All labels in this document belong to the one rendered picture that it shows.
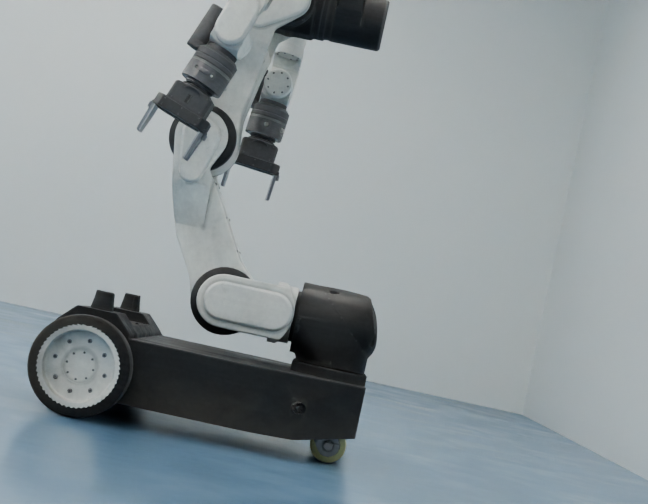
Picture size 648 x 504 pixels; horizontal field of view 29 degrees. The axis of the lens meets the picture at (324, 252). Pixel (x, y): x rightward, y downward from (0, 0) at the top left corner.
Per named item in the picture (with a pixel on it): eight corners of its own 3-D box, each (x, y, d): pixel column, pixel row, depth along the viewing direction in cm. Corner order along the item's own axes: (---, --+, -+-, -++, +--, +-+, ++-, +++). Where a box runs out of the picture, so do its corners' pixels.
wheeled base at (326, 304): (351, 439, 295) (380, 300, 296) (355, 465, 243) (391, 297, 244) (86, 380, 296) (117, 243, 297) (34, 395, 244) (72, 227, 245)
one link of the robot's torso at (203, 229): (266, 329, 280) (238, 118, 282) (261, 330, 260) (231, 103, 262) (197, 338, 280) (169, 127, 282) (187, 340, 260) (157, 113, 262)
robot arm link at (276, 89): (286, 129, 298) (301, 84, 299) (285, 121, 287) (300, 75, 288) (241, 114, 298) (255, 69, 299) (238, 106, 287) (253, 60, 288)
